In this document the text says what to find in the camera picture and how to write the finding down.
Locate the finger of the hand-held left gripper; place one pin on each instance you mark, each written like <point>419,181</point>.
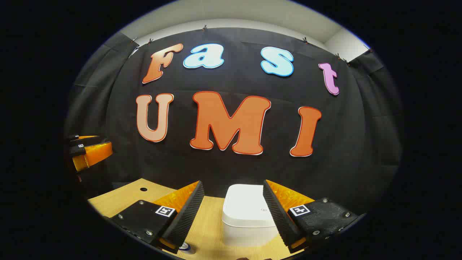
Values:
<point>95,153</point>
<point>90,141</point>

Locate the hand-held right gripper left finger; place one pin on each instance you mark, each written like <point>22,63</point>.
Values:
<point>187,213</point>

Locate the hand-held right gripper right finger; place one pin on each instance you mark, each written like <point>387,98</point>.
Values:
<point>278,213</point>

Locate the white desktop garbage bin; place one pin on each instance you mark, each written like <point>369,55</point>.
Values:
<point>245,209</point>

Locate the blue pop can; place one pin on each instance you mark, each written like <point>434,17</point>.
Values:
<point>184,247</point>

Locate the wooden desktop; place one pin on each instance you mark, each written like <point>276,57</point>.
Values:
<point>209,231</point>

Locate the black backdrop cloth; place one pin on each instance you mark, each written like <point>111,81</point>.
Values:
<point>234,169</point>

